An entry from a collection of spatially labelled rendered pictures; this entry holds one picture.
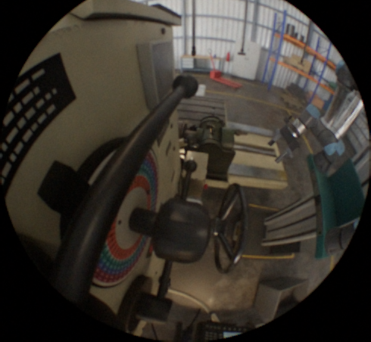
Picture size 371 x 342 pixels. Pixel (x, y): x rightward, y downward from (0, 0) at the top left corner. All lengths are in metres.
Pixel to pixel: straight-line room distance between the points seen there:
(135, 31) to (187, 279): 1.95
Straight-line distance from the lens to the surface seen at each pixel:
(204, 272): 1.87
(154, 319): 0.29
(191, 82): 0.17
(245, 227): 0.37
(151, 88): 0.15
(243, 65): 7.10
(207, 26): 7.50
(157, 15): 0.22
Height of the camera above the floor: 1.81
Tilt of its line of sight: 52 degrees down
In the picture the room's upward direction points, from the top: 1 degrees counter-clockwise
